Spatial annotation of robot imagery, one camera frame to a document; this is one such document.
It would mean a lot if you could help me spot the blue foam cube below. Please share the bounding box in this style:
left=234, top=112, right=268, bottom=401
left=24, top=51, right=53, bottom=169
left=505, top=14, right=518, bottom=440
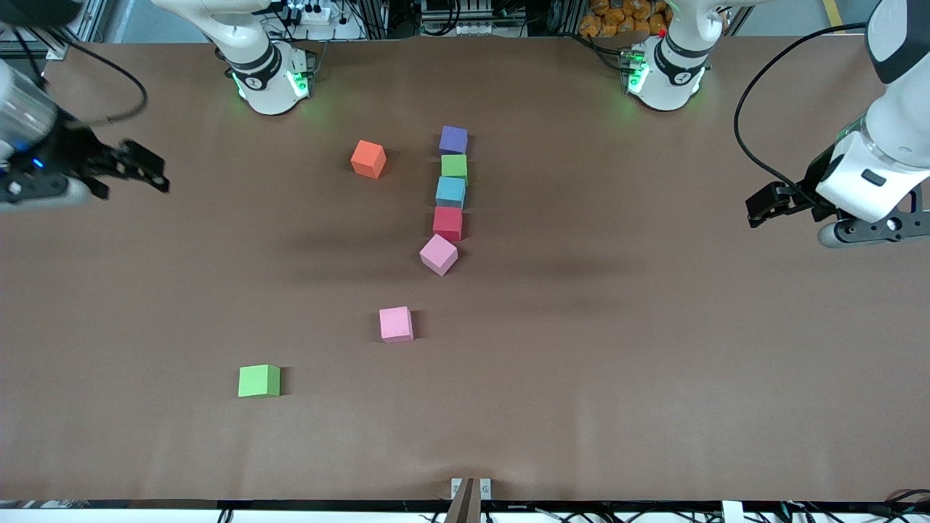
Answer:
left=435, top=176, right=467, bottom=210

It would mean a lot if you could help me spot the red foam cube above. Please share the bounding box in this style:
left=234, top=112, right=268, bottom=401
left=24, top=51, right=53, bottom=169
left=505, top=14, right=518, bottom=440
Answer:
left=433, top=206, right=464, bottom=242

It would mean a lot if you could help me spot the pink foam cube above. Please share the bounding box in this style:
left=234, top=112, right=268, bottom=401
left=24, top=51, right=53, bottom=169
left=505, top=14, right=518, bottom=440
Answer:
left=419, top=233, right=459, bottom=277
left=379, top=306, right=414, bottom=344

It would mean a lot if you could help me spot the bag of orange items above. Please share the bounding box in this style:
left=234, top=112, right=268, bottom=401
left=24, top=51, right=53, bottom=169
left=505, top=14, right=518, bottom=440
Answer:
left=580, top=0, right=671, bottom=38

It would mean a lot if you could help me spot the orange foam cube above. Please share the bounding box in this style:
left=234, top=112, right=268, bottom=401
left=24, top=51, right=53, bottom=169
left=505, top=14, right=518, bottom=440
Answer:
left=351, top=140, right=387, bottom=180

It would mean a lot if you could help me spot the white power strip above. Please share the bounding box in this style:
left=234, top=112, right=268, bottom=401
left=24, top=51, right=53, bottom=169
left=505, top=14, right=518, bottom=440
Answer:
left=287, top=2, right=333, bottom=24

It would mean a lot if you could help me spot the grey electronics box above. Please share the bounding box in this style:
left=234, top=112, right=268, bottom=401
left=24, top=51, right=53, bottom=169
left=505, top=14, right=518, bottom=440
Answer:
left=420, top=0, right=511, bottom=37

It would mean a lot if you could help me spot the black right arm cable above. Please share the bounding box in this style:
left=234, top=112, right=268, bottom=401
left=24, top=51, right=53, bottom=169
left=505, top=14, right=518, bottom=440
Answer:
left=13, top=28, right=149, bottom=129

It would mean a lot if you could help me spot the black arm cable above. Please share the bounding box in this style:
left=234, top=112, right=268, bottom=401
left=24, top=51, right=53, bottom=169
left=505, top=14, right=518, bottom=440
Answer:
left=733, top=22, right=870, bottom=203
left=13, top=28, right=149, bottom=129

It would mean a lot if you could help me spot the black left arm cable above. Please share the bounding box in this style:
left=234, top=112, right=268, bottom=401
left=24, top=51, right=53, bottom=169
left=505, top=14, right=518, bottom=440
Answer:
left=733, top=22, right=870, bottom=203

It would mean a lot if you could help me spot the aluminium frame profile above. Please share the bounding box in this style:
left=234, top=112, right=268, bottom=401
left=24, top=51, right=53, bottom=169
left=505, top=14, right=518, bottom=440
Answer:
left=0, top=0, right=110, bottom=60

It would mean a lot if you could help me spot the aluminium post with bracket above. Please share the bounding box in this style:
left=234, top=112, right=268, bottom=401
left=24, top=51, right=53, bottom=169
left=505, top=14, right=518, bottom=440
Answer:
left=445, top=477, right=493, bottom=523

